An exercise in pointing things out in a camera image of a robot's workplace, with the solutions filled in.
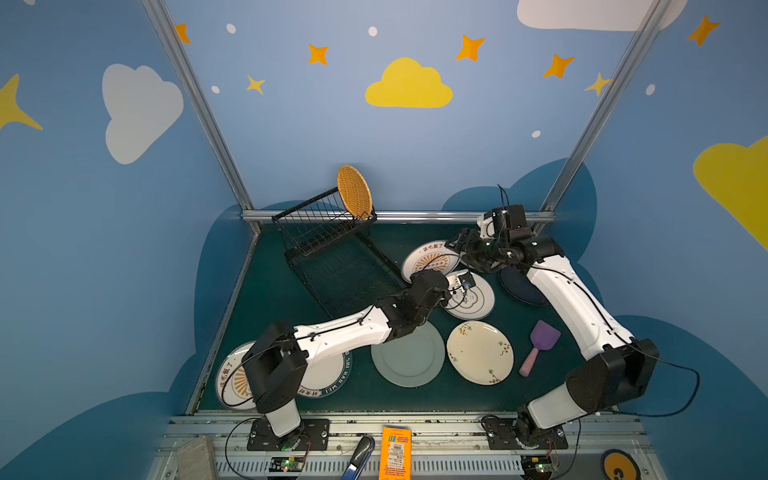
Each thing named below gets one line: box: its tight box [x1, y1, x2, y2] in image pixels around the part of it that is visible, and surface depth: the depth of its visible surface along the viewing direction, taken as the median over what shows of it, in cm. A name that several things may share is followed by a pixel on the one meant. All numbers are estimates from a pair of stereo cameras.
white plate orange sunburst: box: [401, 240, 461, 283], surface depth 88 cm
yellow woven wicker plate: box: [337, 165, 373, 220], surface depth 97 cm
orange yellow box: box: [378, 427, 413, 480], surface depth 69 cm
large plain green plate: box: [371, 321, 446, 388], surface depth 87 cm
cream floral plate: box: [447, 320, 515, 386], surface depth 90 cm
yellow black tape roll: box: [601, 449, 642, 480], surface depth 72 cm
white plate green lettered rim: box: [297, 350, 353, 398], surface depth 84 cm
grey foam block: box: [176, 436, 217, 480], surface depth 70 cm
